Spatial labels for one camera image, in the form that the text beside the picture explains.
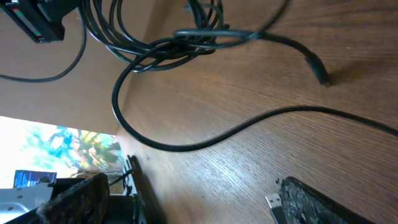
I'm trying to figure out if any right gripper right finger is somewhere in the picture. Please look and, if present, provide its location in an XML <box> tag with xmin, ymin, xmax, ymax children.
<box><xmin>275</xmin><ymin>176</ymin><xmax>370</xmax><ymax>224</ymax></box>

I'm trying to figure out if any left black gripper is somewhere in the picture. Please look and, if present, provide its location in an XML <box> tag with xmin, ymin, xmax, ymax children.
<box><xmin>1</xmin><ymin>0</ymin><xmax>80</xmax><ymax>43</ymax></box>

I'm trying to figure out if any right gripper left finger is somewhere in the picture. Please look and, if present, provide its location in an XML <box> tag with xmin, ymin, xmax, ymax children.
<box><xmin>8</xmin><ymin>173</ymin><xmax>109</xmax><ymax>224</ymax></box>

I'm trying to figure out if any black usb cable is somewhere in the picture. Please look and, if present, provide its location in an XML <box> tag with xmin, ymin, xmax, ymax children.
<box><xmin>0</xmin><ymin>0</ymin><xmax>398</xmax><ymax>224</ymax></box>

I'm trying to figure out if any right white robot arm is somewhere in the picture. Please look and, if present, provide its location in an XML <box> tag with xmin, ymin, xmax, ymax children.
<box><xmin>1</xmin><ymin>156</ymin><xmax>370</xmax><ymax>224</ymax></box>

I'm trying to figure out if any colourful monitor screen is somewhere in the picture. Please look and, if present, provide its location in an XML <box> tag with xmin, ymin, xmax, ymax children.
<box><xmin>1</xmin><ymin>116</ymin><xmax>124</xmax><ymax>189</ymax></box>

